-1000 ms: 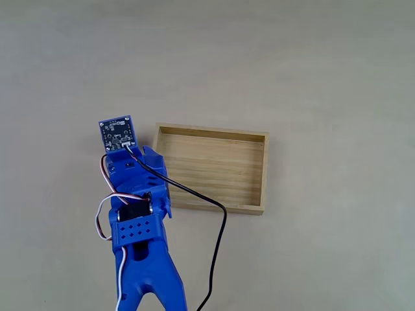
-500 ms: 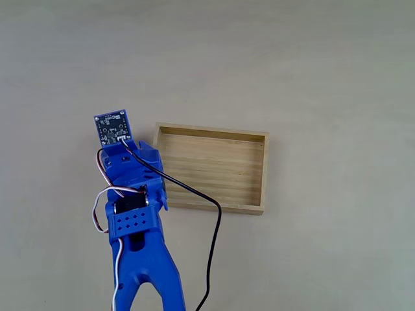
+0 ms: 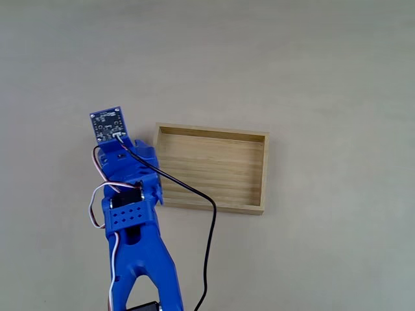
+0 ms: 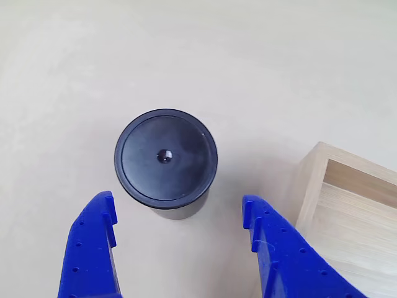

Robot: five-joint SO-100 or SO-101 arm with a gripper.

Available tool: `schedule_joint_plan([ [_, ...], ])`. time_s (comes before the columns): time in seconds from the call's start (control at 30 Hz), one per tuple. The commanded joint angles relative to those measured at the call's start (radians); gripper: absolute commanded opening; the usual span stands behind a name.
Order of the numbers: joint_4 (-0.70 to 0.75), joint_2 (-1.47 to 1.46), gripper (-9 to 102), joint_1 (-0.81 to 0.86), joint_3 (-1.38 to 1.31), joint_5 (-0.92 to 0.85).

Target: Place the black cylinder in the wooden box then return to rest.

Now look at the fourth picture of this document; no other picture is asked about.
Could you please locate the shallow wooden box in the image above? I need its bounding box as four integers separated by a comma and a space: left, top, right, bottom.
293, 141, 397, 298

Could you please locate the black cylinder canister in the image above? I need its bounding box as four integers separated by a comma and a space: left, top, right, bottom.
113, 107, 219, 221

